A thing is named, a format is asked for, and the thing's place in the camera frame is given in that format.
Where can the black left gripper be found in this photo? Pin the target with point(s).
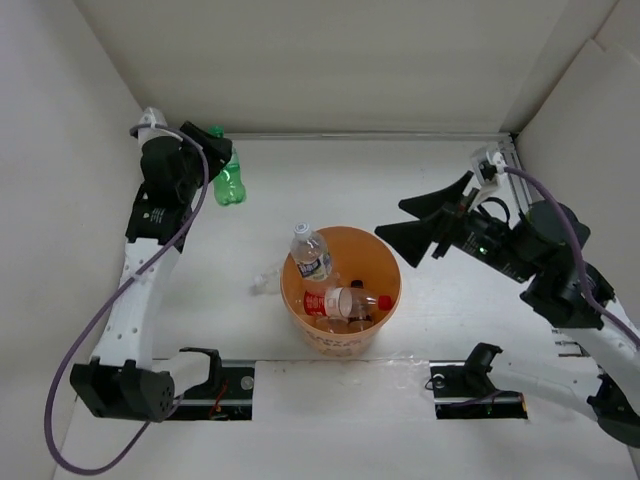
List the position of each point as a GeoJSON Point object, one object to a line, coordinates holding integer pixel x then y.
{"type": "Point", "coordinates": [217, 151]}

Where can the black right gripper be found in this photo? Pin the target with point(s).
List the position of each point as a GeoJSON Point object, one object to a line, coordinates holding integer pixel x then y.
{"type": "Point", "coordinates": [410, 238]}

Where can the green plastic soda bottle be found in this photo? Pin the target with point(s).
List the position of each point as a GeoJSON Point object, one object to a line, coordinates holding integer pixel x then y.
{"type": "Point", "coordinates": [228, 186]}

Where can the clear bottle black cap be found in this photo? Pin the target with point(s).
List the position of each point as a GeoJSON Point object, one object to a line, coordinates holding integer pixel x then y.
{"type": "Point", "coordinates": [362, 313]}

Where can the clear bottle blue yellow label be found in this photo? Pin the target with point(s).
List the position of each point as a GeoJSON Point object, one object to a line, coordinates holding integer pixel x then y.
{"type": "Point", "coordinates": [310, 253]}

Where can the clear bottle red label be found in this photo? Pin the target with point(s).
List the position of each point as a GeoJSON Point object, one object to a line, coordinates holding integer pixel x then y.
{"type": "Point", "coordinates": [339, 302]}

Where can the clear crushed unlabelled bottle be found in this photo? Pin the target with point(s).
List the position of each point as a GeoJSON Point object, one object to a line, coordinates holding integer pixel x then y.
{"type": "Point", "coordinates": [267, 283]}

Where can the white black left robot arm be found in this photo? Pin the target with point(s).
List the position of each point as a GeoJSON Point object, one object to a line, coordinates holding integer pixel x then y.
{"type": "Point", "coordinates": [122, 380]}

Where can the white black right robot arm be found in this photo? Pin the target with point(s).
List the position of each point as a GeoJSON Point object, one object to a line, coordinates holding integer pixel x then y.
{"type": "Point", "coordinates": [543, 250]}

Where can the orange plastic bin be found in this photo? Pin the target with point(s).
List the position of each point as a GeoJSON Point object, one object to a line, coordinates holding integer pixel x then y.
{"type": "Point", "coordinates": [362, 261]}

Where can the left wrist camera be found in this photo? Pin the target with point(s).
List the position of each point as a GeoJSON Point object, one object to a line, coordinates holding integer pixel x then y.
{"type": "Point", "coordinates": [151, 118]}

